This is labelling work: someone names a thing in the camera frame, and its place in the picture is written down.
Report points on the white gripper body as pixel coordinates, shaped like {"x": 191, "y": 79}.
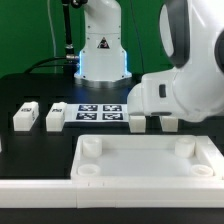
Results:
{"x": 153, "y": 96}

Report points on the white desk tabletop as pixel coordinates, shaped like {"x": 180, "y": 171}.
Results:
{"x": 147, "y": 156}

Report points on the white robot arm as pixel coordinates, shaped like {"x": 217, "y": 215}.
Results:
{"x": 192, "y": 34}

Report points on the fiducial marker sheet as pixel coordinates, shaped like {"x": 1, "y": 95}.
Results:
{"x": 96, "y": 113}

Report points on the white L-shaped wall fence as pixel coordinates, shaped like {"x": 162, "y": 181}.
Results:
{"x": 190, "y": 193}

